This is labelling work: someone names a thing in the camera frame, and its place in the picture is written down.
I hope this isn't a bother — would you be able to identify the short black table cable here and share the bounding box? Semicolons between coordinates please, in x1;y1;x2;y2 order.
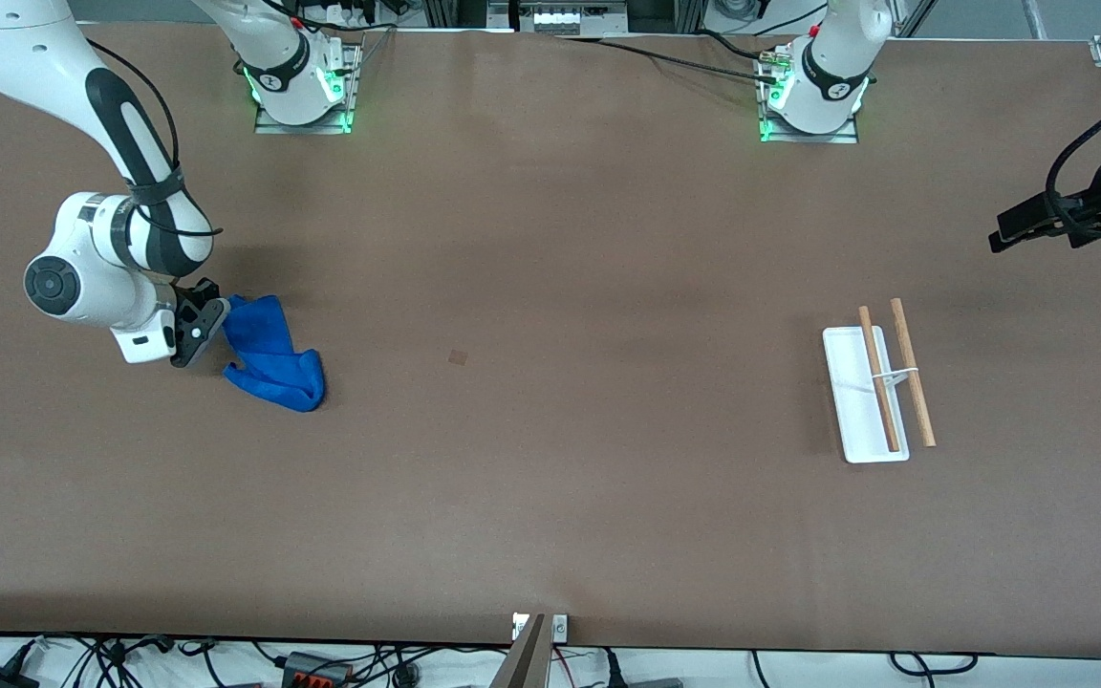
699;29;781;63

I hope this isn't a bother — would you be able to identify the small metal edge bracket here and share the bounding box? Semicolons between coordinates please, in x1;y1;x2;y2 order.
512;613;569;643

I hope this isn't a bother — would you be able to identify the red wire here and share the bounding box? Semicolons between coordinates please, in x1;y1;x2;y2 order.
550;645;609;675

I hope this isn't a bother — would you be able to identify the white rack with wooden rods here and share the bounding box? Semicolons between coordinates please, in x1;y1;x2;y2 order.
822;298;938;465

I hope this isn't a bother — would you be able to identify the long black table cable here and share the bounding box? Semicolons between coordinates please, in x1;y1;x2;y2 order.
555;34;783;85

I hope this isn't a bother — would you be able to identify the white power strip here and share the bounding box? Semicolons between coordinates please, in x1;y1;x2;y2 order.
518;0;630;35

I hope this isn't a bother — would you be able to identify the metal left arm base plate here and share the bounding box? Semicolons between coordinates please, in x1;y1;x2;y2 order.
758;43;860;145

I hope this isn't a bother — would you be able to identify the black looped floor cable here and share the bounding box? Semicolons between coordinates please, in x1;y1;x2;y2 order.
888;652;979;676

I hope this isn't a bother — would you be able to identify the black box with orange connectors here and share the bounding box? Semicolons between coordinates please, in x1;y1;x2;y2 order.
281;652;356;688

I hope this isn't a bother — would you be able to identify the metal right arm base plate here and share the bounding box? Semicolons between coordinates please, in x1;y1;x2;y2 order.
254;36;362;136

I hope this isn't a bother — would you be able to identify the blue towel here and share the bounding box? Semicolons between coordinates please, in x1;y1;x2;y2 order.
223;294;326;414

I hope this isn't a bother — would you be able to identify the grey camera pole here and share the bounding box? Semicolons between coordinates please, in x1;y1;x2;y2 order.
491;613;550;688

